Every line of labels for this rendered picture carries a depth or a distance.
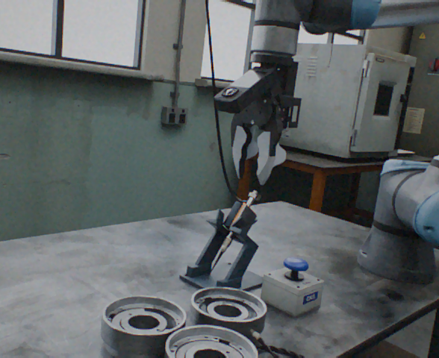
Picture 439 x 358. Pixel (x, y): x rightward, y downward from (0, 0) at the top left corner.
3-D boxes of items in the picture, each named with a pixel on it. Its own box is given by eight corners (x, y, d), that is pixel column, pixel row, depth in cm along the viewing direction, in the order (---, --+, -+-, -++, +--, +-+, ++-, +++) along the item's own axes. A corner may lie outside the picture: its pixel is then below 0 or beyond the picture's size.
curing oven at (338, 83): (357, 166, 273) (379, 44, 261) (269, 147, 314) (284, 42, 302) (405, 162, 317) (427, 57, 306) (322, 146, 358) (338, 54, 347)
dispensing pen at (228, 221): (196, 267, 83) (244, 183, 87) (209, 276, 86) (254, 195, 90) (205, 271, 81) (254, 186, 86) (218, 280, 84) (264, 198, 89)
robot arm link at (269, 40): (281, 25, 77) (241, 25, 82) (276, 56, 77) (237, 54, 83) (308, 33, 82) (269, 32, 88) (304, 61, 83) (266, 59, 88)
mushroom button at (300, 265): (295, 296, 78) (299, 265, 77) (275, 286, 80) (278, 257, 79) (309, 291, 80) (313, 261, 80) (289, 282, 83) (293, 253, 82)
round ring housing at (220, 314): (172, 323, 70) (175, 295, 69) (226, 306, 77) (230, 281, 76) (223, 359, 62) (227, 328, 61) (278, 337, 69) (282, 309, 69)
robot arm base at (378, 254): (377, 250, 115) (385, 209, 113) (446, 274, 105) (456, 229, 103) (343, 262, 104) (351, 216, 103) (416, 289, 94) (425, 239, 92)
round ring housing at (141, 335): (84, 357, 59) (87, 324, 58) (116, 317, 69) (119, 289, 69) (171, 374, 58) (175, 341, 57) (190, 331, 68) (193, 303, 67)
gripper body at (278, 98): (298, 132, 86) (308, 60, 84) (267, 131, 80) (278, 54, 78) (263, 126, 91) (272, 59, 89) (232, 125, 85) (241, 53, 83)
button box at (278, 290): (296, 318, 76) (300, 287, 75) (260, 300, 81) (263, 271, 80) (324, 305, 82) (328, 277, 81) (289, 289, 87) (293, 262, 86)
